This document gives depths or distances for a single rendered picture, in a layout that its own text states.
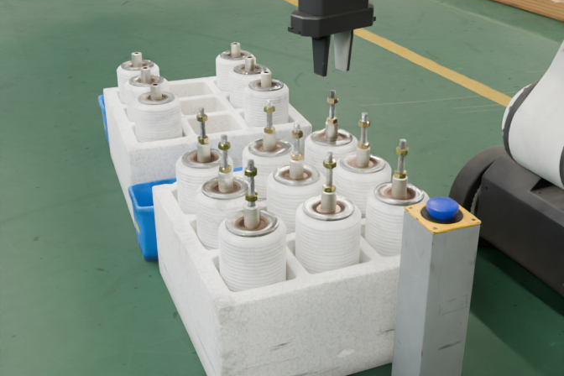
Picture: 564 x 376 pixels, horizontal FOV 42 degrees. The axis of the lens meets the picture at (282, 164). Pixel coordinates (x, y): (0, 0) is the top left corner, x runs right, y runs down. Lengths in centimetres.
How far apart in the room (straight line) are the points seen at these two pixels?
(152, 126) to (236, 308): 60
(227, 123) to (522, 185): 66
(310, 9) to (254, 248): 33
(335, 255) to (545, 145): 33
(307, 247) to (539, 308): 48
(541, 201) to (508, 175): 9
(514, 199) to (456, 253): 40
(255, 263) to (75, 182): 84
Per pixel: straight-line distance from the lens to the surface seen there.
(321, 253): 106
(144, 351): 122
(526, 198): 132
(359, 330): 112
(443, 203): 94
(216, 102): 174
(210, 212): 111
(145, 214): 138
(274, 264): 103
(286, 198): 114
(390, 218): 109
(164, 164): 150
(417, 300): 98
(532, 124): 110
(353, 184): 118
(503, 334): 129
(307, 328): 107
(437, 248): 92
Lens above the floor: 76
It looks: 25 degrees down
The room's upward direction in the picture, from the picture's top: straight up
